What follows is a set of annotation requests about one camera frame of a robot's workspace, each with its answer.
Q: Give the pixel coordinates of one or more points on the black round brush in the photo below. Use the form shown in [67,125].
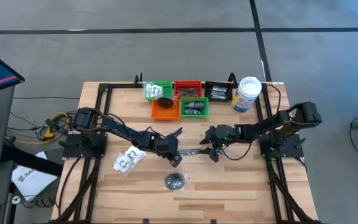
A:
[165,102]
[175,181]

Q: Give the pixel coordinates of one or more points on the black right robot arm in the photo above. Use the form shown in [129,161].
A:
[259,126]

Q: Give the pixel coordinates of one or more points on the green plastic slotted basket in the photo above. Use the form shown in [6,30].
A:
[168,90]
[182,107]

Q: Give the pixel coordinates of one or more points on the white printed pouch clear bag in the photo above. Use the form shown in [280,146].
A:
[134,154]
[158,90]
[149,90]
[122,163]

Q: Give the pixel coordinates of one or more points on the dark grey deodorant stick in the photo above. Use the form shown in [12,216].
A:
[193,111]
[194,105]

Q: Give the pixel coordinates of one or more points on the red plastic slotted basket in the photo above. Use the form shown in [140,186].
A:
[188,84]

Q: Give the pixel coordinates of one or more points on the black plastic slotted basket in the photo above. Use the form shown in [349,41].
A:
[208,93]

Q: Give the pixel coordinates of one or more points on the black diagonal support bar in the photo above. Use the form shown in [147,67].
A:
[33,160]

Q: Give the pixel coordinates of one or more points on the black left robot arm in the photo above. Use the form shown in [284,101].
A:
[120,127]

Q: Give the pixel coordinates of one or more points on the silver nail clipper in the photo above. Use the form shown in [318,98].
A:
[220,89]
[225,154]
[218,96]

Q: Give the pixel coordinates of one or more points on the white round plug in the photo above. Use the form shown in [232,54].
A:
[16,200]

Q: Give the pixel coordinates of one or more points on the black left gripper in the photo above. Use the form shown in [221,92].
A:
[166,147]

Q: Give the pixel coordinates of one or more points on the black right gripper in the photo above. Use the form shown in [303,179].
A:
[225,135]

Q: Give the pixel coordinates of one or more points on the orange plastic slotted basket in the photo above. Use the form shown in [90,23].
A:
[165,115]

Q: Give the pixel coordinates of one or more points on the white printed paper sheet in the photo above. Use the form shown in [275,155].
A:
[30,183]

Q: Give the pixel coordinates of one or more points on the black aluminium rig frame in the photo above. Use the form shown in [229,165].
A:
[90,186]

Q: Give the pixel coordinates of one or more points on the yellow disinfectant wipes canister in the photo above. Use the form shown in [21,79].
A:
[250,87]

